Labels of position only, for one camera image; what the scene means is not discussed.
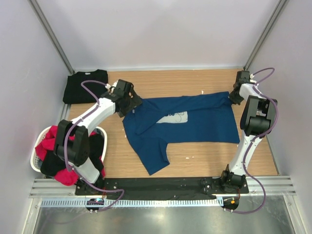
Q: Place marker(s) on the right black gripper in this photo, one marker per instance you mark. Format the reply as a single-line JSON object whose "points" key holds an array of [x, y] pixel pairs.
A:
{"points": [[233, 100]]}

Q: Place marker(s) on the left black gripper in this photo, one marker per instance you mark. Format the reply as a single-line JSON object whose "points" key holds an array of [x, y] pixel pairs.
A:
{"points": [[134, 102]]}

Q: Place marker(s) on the blue printed t-shirt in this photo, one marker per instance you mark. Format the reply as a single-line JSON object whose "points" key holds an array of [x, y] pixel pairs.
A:
{"points": [[155, 123]]}

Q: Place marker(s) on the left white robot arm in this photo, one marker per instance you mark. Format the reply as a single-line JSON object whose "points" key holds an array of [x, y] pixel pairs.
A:
{"points": [[72, 141]]}

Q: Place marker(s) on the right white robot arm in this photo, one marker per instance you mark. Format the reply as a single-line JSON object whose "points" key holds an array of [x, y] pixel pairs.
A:
{"points": [[258, 119]]}

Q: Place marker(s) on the red t-shirt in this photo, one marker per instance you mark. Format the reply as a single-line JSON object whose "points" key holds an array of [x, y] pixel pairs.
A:
{"points": [[68, 181]]}

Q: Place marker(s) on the black t-shirt in basket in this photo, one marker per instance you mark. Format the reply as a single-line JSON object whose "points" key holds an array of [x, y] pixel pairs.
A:
{"points": [[53, 166]]}

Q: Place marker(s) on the white laundry basket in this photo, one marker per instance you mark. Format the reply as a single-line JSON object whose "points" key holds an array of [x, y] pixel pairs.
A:
{"points": [[34, 160]]}

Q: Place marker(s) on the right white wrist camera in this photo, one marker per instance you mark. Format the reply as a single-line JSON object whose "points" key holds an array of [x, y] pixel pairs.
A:
{"points": [[252, 79]]}

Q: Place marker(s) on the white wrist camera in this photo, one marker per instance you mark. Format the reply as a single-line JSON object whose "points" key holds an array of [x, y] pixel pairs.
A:
{"points": [[252, 79], [109, 87]]}

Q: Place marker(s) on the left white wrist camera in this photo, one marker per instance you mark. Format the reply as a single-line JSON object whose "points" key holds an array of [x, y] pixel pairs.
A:
{"points": [[109, 87]]}

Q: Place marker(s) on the right aluminium frame post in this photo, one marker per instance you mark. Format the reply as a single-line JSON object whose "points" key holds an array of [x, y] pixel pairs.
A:
{"points": [[275, 15]]}

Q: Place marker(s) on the aluminium frame post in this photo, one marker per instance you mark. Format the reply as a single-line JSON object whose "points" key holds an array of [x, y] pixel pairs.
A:
{"points": [[275, 15], [51, 35]]}

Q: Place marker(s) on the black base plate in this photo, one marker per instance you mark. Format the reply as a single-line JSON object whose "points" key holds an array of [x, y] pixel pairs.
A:
{"points": [[175, 188]]}

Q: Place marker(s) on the aluminium rail profile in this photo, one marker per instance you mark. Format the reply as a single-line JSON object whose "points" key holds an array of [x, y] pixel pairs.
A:
{"points": [[46, 187]]}

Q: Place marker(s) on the left aluminium frame post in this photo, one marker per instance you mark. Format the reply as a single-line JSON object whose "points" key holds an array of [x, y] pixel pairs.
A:
{"points": [[51, 35]]}

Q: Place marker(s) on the slotted cable duct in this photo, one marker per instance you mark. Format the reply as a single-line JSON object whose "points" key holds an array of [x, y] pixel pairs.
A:
{"points": [[97, 202]]}

